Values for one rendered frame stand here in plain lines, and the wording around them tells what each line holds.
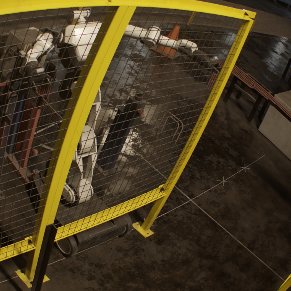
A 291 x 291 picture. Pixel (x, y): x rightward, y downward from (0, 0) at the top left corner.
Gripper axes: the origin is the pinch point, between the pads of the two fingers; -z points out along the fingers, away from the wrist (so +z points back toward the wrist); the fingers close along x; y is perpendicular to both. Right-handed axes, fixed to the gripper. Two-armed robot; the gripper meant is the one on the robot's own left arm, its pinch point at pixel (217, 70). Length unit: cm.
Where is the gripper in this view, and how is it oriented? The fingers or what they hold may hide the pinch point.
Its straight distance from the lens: 282.4
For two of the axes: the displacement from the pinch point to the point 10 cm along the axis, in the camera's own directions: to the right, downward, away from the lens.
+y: 3.6, -7.7, -5.2
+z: -6.8, -6.0, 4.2
